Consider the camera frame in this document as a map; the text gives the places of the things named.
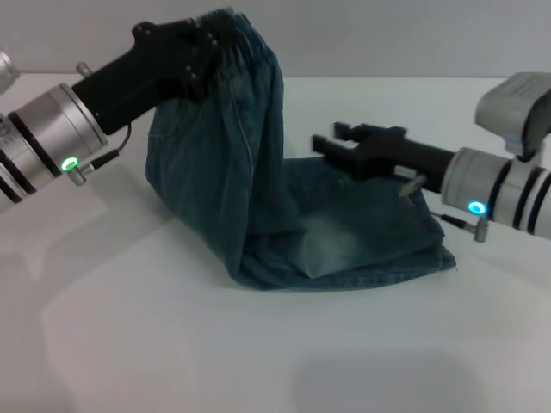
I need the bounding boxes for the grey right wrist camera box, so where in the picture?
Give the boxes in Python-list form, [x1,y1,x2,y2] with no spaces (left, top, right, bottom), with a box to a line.
[473,71,551,163]

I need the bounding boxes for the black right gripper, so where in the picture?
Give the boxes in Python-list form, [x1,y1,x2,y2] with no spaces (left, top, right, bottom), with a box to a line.
[311,121,458,194]

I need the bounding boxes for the right arm cable with connector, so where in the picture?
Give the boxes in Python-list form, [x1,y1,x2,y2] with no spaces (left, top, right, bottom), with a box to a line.
[398,171,490,243]

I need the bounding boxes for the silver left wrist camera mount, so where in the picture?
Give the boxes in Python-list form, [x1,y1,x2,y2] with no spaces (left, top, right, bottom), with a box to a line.
[0,50,22,89]

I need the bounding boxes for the blue denim shorts with embroidery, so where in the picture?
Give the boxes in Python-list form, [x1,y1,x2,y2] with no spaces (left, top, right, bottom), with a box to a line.
[145,6,458,293]

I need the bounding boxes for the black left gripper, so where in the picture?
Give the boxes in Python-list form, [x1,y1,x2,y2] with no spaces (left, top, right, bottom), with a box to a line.
[71,15,238,136]

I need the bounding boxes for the left arm cable with connector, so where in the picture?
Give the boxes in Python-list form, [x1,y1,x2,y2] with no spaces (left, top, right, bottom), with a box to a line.
[64,122,133,188]

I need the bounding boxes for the arm cable with connector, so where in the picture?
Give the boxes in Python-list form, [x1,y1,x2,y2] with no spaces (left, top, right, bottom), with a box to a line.
[64,122,133,188]
[398,171,490,243]

